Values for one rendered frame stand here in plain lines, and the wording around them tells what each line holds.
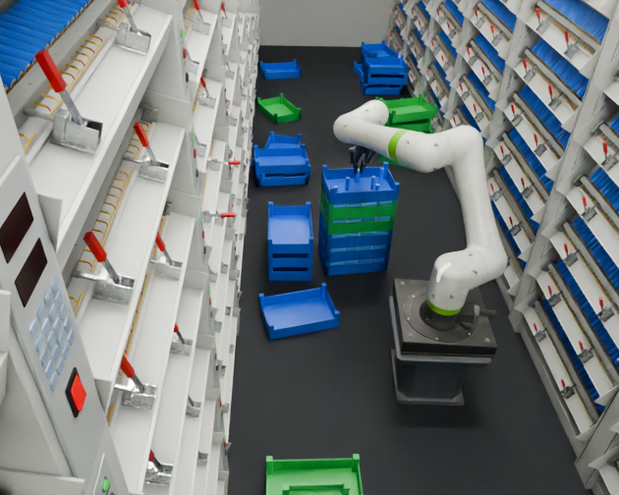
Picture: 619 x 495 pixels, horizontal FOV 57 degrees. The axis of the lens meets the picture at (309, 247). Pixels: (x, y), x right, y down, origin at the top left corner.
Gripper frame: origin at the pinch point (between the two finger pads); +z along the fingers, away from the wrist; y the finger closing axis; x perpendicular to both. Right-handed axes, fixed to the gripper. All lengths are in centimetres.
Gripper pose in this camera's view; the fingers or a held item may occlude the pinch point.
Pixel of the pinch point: (359, 166)
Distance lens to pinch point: 254.2
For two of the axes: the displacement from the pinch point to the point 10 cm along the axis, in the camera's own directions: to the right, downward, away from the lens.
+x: -1.2, -8.9, 4.5
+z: -0.9, 4.6, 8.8
